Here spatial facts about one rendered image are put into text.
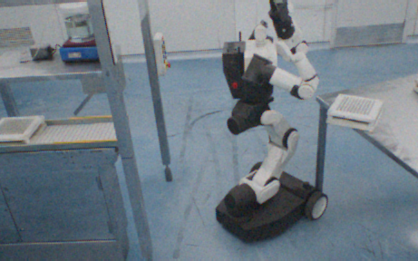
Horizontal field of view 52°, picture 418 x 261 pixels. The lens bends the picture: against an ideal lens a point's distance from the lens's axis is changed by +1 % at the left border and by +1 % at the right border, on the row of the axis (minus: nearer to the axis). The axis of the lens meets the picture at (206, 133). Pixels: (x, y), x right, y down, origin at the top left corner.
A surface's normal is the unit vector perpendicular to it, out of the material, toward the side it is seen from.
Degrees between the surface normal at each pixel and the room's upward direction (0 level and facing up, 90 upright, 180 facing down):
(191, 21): 90
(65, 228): 90
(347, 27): 90
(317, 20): 90
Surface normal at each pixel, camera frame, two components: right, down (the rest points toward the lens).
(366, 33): -0.03, 0.50
